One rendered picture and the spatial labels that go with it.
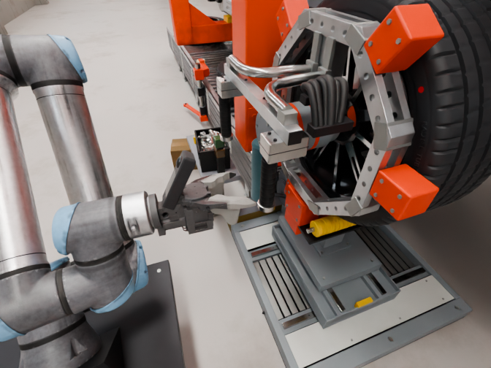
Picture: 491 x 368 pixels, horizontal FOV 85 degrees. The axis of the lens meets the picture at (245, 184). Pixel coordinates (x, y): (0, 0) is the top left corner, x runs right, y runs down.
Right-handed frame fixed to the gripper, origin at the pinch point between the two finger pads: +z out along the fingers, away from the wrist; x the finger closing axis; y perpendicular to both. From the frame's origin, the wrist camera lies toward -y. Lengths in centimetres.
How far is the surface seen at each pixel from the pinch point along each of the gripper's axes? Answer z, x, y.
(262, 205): 4.6, -2.5, 8.0
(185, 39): 20, -248, -38
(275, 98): 7.7, -1.0, -17.1
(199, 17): 36, -246, -55
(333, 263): 43, -23, 58
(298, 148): 10.9, 3.0, -7.3
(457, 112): 37.9, 13.4, -13.3
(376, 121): 26.5, 6.4, -11.5
